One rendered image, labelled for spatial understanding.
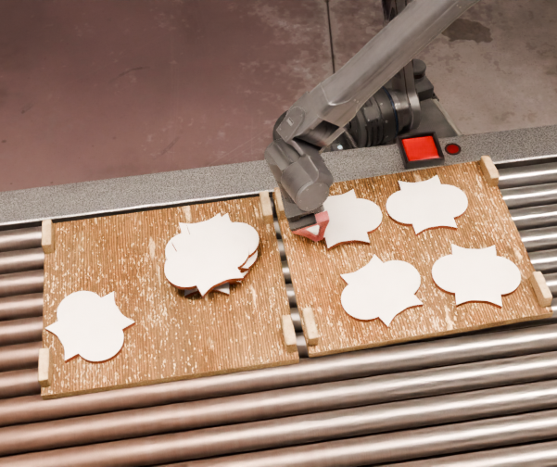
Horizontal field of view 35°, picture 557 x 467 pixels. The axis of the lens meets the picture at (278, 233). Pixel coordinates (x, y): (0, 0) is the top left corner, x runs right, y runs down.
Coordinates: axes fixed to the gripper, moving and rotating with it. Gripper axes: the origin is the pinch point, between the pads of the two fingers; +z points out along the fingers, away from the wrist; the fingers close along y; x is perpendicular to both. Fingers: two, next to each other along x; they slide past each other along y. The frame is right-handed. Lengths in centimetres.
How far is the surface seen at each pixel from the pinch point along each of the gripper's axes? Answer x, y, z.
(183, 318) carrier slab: -24.4, 14.9, -5.1
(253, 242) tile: -10.3, 4.5, -5.3
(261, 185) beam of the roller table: -8.0, -13.2, 1.3
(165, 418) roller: -29.7, 31.5, -4.5
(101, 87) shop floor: -71, -153, 77
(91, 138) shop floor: -76, -127, 76
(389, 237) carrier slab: 11.7, 5.1, 4.9
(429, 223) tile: 19.1, 4.2, 6.0
